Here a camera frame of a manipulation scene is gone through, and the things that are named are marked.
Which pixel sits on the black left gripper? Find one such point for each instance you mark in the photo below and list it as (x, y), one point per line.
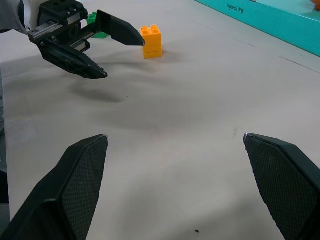
(60, 22)

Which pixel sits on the orange toy brick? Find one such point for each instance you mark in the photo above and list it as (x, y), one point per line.
(152, 42)

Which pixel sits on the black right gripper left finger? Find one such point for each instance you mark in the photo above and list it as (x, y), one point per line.
(75, 190)

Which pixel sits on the green toy brick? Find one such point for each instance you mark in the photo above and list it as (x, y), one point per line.
(101, 35)

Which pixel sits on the teal logitech cardboard box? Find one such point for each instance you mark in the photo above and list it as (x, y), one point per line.
(275, 22)

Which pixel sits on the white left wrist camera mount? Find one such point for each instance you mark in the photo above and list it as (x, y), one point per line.
(28, 13)

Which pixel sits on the orange object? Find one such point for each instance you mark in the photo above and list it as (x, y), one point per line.
(315, 3)

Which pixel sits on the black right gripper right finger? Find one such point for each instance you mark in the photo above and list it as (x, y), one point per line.
(287, 185)

